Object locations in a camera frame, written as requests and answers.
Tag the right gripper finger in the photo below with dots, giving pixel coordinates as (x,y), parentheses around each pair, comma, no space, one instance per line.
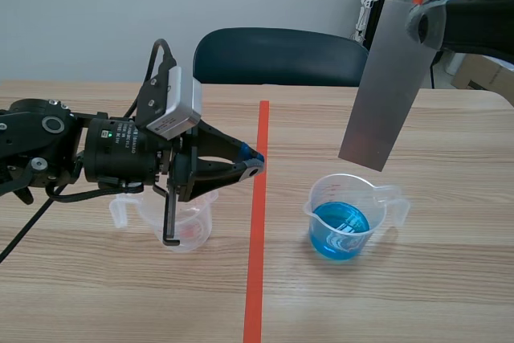
(462,25)

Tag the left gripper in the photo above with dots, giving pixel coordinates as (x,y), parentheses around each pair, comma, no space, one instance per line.
(182,170)

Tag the brown cardboard box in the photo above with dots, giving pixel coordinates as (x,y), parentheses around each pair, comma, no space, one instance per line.
(486,74)

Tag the empty clear plastic beaker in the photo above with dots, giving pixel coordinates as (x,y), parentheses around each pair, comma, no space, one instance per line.
(192,222)

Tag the dark blue chair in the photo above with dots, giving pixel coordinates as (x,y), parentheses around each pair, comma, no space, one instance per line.
(281,58)

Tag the clear beaker with blue liquid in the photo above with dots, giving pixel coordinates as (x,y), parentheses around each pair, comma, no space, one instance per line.
(341,226)

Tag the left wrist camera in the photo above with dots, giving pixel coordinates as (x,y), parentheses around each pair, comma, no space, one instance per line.
(176,106)

